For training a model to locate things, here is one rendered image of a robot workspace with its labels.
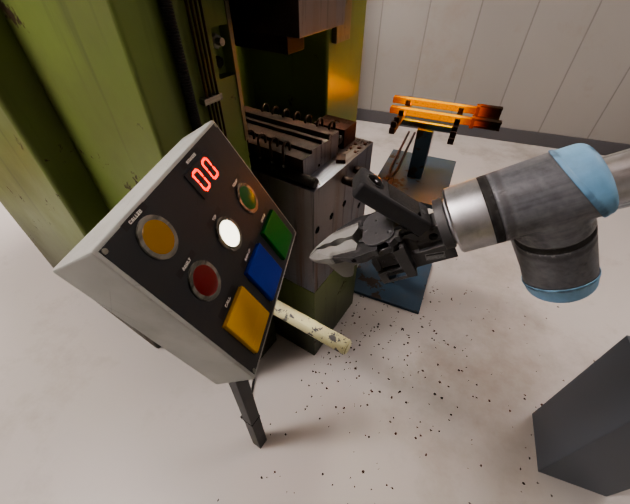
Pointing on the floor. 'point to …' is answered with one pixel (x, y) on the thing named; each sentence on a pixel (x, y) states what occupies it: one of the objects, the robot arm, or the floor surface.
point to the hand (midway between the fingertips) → (314, 251)
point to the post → (249, 411)
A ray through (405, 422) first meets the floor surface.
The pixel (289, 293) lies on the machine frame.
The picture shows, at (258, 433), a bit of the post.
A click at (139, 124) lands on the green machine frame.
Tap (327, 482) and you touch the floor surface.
